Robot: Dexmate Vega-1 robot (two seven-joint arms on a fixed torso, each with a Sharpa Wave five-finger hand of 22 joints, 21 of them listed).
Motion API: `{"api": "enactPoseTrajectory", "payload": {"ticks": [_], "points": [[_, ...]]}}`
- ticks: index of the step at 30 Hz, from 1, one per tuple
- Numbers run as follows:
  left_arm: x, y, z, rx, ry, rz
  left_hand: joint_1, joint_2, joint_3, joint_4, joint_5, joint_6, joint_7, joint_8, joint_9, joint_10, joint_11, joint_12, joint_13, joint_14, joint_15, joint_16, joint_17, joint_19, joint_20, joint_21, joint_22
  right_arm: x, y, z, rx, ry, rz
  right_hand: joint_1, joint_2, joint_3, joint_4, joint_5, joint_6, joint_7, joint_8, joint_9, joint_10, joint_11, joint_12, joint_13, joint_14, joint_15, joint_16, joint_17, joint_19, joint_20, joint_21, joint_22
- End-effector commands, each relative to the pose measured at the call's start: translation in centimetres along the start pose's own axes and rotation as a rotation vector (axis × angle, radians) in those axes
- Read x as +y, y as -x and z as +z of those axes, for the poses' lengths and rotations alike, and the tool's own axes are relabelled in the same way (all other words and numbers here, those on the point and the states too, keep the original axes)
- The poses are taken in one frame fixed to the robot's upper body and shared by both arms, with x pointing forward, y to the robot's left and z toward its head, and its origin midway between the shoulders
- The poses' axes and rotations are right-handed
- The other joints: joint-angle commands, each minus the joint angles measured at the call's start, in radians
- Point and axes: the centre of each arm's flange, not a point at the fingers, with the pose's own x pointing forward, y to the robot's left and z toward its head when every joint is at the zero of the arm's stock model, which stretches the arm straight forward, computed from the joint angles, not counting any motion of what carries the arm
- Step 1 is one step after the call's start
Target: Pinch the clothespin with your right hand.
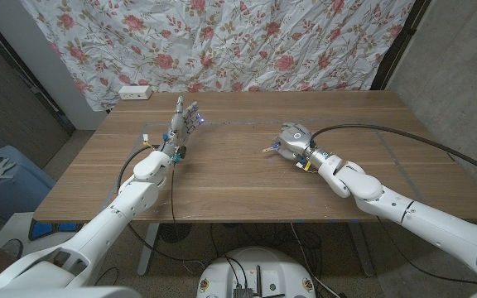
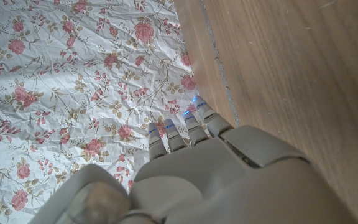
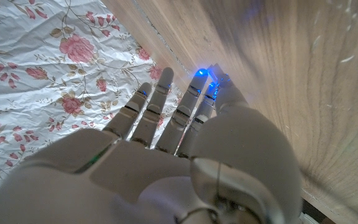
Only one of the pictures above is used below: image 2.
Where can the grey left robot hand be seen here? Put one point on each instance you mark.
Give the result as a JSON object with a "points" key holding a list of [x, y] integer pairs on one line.
{"points": [[228, 186]]}

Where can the floral backdrop cloth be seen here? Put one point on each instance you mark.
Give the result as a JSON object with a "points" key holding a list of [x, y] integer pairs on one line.
{"points": [[73, 77]]}

